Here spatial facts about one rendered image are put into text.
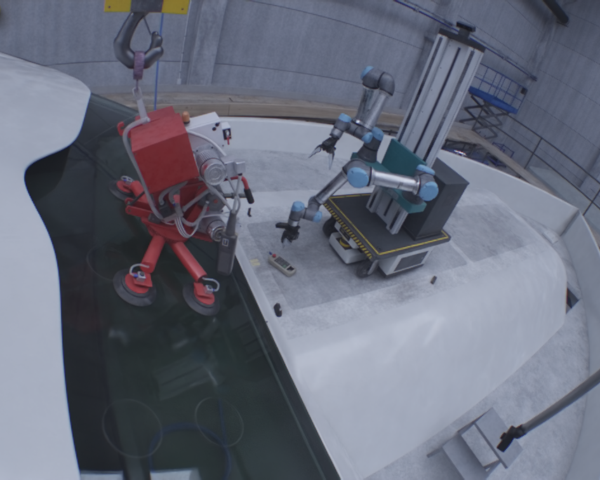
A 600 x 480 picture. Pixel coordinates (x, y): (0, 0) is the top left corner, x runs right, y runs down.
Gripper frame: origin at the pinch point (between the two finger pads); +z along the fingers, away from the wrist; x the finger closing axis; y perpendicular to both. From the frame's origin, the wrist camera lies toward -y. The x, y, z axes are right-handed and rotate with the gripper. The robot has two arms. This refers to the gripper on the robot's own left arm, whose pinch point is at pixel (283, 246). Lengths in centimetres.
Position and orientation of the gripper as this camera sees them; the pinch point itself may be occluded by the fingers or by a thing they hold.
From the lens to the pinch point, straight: 229.7
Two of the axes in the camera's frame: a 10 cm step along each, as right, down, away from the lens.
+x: 5.7, -4.0, 7.2
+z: -2.5, 7.5, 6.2
